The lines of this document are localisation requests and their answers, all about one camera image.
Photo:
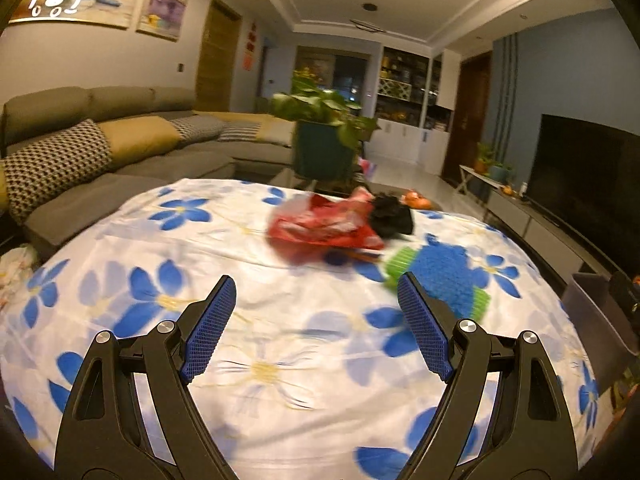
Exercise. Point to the mustard yellow cushion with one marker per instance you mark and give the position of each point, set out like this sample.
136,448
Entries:
140,137

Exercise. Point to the white display cabinet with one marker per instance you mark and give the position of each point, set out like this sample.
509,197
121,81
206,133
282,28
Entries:
405,105

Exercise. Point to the orange toy figure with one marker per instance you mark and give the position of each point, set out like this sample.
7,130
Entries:
417,200

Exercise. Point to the floral cloth bundle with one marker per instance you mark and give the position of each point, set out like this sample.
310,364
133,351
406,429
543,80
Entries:
15,272

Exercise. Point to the pink shopping bag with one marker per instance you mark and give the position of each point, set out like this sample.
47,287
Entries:
367,166

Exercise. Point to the white folding side table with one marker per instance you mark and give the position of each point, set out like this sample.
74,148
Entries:
475,175

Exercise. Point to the dark wooden door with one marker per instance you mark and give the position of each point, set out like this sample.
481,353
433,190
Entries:
467,110

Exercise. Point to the green blue knitted scrubber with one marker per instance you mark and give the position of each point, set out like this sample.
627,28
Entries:
445,272

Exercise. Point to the grey sectional sofa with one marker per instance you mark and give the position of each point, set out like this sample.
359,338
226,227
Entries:
165,170

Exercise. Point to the grey television cabinet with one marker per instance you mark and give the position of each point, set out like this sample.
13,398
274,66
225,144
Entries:
530,220

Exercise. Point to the small plant in orange pot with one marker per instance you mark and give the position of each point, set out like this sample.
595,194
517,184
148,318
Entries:
482,159

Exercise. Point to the light wooden door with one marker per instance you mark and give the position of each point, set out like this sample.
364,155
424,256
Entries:
217,55

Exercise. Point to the grey plastic bin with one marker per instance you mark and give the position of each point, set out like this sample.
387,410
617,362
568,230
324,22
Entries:
590,320

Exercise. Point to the purple abstract painting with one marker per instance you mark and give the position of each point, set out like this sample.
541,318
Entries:
165,0

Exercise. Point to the black bag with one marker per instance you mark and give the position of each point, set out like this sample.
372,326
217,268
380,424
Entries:
392,215

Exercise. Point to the black flat television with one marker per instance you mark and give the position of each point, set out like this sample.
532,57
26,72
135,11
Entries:
585,170

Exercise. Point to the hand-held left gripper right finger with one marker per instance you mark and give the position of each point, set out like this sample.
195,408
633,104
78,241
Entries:
425,330

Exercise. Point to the yellow flower bouquet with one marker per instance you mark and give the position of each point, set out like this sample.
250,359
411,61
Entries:
305,74

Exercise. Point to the small plant in teal pot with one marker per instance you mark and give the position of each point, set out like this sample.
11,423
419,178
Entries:
498,171

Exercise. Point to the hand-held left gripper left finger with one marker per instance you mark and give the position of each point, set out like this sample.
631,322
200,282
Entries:
210,330

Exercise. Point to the grey striped cushion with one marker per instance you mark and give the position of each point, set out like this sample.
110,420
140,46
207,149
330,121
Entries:
240,132

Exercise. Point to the red wall decorations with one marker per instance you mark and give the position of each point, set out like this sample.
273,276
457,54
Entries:
250,42

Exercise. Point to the leafy plant in teal pot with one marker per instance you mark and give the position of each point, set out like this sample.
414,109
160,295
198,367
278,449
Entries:
320,145

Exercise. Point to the red plastic bag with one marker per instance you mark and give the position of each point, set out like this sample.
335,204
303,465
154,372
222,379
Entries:
320,225

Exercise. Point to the white blue floral tablecloth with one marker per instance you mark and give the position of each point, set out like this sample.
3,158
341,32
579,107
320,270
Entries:
150,240

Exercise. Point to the black white houndstooth cushion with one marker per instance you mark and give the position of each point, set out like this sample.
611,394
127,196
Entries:
55,165

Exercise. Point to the grey patterned cushion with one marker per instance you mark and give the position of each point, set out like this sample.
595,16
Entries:
195,127

